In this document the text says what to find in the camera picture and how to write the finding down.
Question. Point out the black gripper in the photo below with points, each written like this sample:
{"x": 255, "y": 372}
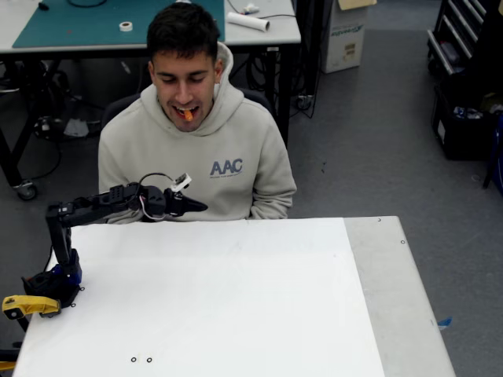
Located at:
{"x": 180, "y": 204}

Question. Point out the orange snack piece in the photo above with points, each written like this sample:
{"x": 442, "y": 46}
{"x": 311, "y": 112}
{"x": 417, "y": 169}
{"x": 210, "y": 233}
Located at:
{"x": 189, "y": 115}

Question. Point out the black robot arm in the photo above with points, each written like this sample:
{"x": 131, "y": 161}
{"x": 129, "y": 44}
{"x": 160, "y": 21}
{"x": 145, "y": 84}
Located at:
{"x": 59, "y": 235}

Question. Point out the man in beige hoodie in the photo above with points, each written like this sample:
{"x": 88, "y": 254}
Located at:
{"x": 220, "y": 149}

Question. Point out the large white paper sheet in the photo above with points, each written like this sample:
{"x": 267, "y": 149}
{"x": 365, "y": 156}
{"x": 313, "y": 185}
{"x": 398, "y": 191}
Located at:
{"x": 216, "y": 294}

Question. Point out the black office chair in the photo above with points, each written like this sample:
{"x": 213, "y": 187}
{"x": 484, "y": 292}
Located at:
{"x": 118, "y": 106}

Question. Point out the workbench caster wheel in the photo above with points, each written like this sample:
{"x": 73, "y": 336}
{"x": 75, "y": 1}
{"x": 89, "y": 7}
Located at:
{"x": 26, "y": 191}

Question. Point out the grey workbench with black legs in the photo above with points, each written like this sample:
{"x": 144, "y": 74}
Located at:
{"x": 259, "y": 37}

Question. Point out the white tape roll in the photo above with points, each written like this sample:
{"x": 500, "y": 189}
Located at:
{"x": 125, "y": 26}

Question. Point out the white paper tube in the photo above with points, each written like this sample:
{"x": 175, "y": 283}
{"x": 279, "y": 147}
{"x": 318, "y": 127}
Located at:
{"x": 247, "y": 20}

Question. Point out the small white crumpled object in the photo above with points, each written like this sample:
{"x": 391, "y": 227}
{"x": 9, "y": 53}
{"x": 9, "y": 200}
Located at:
{"x": 250, "y": 8}

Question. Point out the green cutting mat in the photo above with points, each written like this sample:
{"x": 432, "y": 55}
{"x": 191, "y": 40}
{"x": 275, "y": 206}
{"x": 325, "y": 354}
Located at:
{"x": 78, "y": 23}

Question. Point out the white cardboard box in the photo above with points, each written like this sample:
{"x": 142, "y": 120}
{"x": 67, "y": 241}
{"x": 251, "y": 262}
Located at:
{"x": 344, "y": 43}

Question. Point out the small black object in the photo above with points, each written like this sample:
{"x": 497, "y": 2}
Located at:
{"x": 43, "y": 6}

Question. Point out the manila folder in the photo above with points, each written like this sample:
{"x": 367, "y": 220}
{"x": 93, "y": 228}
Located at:
{"x": 355, "y": 3}

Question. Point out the black storage bin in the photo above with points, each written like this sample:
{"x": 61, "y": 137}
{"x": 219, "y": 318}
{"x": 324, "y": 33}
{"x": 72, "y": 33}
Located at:
{"x": 456, "y": 137}

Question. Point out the blue tape scrap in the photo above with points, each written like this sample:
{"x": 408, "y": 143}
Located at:
{"x": 445, "y": 323}

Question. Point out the blue object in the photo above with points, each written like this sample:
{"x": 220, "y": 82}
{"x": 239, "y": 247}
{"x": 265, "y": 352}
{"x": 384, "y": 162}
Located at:
{"x": 497, "y": 157}

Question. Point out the black tool chest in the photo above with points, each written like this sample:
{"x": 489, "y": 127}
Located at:
{"x": 456, "y": 27}

